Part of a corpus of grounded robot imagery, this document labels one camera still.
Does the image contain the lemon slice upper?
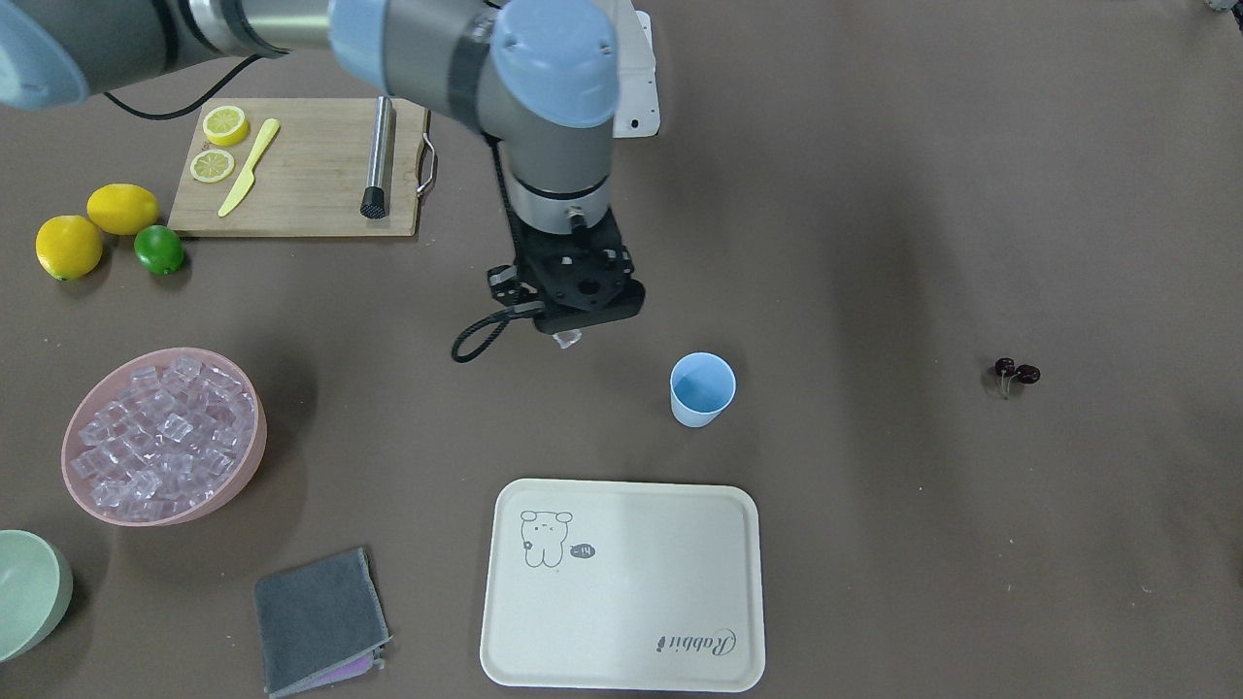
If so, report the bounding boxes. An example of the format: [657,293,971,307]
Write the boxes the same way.
[201,104,250,148]

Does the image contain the clear ice cube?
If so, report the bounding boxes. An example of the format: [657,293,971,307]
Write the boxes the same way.
[552,330,583,350]

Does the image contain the dark cherry pair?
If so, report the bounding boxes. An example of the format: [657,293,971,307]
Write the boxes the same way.
[991,357,1042,399]

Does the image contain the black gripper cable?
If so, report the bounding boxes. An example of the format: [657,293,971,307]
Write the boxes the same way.
[451,136,544,364]

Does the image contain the grey folded cloth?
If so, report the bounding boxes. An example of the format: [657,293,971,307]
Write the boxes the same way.
[254,546,392,698]

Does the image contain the light blue plastic cup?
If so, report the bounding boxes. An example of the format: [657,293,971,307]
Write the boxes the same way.
[669,352,737,428]

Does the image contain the cream serving tray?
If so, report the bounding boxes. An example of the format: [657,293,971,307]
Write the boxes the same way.
[479,478,764,693]

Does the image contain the bamboo cutting board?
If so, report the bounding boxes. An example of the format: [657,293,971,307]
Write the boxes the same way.
[167,97,435,238]

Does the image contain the yellow plastic knife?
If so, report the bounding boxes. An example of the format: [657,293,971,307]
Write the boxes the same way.
[218,118,282,218]

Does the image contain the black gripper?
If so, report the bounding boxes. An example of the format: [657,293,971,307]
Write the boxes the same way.
[488,211,648,335]

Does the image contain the lemon slice lower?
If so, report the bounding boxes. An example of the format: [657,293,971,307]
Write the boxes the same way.
[186,148,236,184]

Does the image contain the steel muddler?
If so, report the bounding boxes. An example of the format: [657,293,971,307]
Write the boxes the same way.
[359,95,395,220]

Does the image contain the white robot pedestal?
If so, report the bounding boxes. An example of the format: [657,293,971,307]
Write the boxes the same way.
[605,1,663,139]

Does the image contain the yellow lemon outer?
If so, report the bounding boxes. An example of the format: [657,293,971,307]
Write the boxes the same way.
[35,216,103,282]

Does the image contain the yellow lemon near board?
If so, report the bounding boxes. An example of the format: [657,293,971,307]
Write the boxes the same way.
[87,183,160,236]

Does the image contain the pink bowl of ice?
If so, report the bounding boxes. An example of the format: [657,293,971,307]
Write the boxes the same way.
[61,347,267,527]

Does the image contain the mint green bowl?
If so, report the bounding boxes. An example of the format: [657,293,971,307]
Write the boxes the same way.
[1,529,75,662]

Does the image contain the lemon slice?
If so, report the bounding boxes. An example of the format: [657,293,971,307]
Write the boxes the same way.
[186,148,236,184]
[201,104,250,148]

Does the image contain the green lime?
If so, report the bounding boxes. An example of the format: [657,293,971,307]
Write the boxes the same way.
[133,224,185,275]

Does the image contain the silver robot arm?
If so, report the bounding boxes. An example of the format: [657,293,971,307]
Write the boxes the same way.
[2,1,650,335]

